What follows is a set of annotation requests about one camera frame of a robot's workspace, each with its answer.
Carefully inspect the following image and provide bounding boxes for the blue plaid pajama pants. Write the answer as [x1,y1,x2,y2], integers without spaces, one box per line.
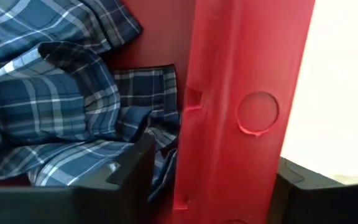
[0,41,180,203]

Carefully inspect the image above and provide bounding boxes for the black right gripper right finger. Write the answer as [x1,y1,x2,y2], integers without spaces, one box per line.
[267,157,358,224]

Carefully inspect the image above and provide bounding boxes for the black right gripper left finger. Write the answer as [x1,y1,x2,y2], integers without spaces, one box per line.
[0,133,157,224]

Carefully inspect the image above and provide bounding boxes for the red plastic laundry bin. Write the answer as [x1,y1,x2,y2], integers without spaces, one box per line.
[0,0,316,224]

